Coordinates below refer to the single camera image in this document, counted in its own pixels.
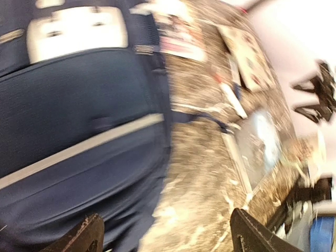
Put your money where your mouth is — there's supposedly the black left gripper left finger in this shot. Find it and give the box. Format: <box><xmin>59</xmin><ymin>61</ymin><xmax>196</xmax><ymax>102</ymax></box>
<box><xmin>40</xmin><ymin>214</ymin><xmax>104</xmax><ymax>252</ymax></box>

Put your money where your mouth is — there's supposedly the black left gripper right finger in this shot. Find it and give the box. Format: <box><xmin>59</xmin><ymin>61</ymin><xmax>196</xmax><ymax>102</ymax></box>
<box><xmin>230</xmin><ymin>208</ymin><xmax>301</xmax><ymax>252</ymax></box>

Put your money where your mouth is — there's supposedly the dark blue Wuthering Heights book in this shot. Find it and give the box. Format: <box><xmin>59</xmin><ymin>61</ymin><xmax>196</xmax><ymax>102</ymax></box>
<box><xmin>222</xmin><ymin>109</ymin><xmax>281</xmax><ymax>195</ymax></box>

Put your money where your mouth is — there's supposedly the navy blue student backpack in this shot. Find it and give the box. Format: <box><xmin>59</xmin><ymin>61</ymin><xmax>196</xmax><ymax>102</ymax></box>
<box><xmin>0</xmin><ymin>0</ymin><xmax>237</xmax><ymax>252</ymax></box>

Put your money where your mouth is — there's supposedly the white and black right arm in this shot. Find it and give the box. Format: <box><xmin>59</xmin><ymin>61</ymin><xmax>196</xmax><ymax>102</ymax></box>
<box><xmin>291</xmin><ymin>59</ymin><xmax>335</xmax><ymax>124</ymax></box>

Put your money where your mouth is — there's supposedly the blue plastic bin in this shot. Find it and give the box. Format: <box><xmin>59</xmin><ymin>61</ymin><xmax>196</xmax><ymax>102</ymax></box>
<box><xmin>310</xmin><ymin>216</ymin><xmax>335</xmax><ymax>252</ymax></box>

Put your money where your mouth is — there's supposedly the white marker red cap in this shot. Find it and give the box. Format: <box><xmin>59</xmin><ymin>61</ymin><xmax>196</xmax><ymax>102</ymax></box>
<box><xmin>214</xmin><ymin>75</ymin><xmax>247</xmax><ymax>119</ymax></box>

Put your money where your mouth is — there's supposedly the floral patterned notebook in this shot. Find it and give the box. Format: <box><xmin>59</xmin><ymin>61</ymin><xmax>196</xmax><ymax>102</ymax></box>
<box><xmin>217</xmin><ymin>25</ymin><xmax>276</xmax><ymax>92</ymax></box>

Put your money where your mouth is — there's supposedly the pink illustrated paperback book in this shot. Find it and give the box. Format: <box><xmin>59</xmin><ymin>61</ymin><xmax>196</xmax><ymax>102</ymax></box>
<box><xmin>131</xmin><ymin>5</ymin><xmax>208</xmax><ymax>62</ymax></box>

